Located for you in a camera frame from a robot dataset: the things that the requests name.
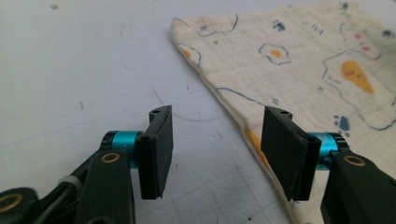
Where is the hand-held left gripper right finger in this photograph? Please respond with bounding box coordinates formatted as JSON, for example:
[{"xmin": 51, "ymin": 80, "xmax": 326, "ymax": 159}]
[{"xmin": 261, "ymin": 105, "xmax": 349, "ymax": 203}]

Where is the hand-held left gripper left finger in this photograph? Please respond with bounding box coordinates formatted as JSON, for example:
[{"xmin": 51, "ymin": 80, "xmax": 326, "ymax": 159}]
[{"xmin": 101, "ymin": 105, "xmax": 174, "ymax": 201}]

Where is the cream printed cloth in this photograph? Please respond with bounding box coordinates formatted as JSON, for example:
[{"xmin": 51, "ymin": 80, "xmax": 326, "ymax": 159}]
[{"xmin": 170, "ymin": 1, "xmax": 396, "ymax": 224}]

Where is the white grid mat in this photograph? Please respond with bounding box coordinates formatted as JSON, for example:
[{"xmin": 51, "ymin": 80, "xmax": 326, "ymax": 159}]
[{"xmin": 0, "ymin": 0, "xmax": 396, "ymax": 224}]

